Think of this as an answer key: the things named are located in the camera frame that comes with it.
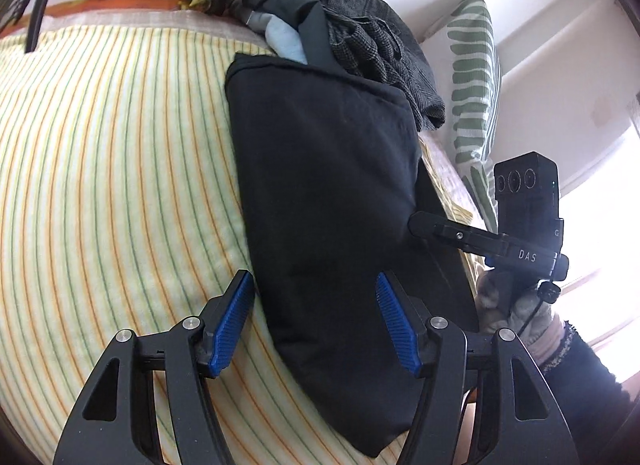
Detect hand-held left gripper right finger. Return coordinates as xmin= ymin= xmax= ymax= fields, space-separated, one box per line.
xmin=375 ymin=272 xmax=581 ymax=465

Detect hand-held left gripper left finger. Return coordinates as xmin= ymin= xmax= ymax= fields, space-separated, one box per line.
xmin=52 ymin=269 xmax=256 ymax=465

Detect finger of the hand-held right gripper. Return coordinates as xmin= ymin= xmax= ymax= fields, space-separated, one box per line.
xmin=409 ymin=212 xmax=511 ymax=258

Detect black pants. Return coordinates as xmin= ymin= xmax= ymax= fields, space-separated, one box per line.
xmin=225 ymin=52 xmax=483 ymax=458

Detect person's right forearm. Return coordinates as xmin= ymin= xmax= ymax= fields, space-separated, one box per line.
xmin=537 ymin=320 xmax=636 ymax=465

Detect person's right hand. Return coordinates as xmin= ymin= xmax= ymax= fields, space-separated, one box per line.
xmin=474 ymin=272 xmax=563 ymax=362

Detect window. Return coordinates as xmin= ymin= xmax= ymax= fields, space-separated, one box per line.
xmin=555 ymin=100 xmax=640 ymax=346

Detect green and white pillow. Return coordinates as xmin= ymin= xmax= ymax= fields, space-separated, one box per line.
xmin=420 ymin=0 xmax=503 ymax=236

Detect yellow striped bed sheet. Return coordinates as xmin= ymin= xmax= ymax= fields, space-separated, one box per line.
xmin=0 ymin=25 xmax=476 ymax=465

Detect dark grey clothes pile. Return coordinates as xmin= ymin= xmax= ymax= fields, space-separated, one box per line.
xmin=295 ymin=0 xmax=447 ymax=133

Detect navy garment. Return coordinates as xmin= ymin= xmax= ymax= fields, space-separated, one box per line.
xmin=230 ymin=0 xmax=333 ymax=70

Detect light blue cloth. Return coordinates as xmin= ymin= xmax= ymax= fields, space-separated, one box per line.
xmin=264 ymin=17 xmax=308 ymax=66

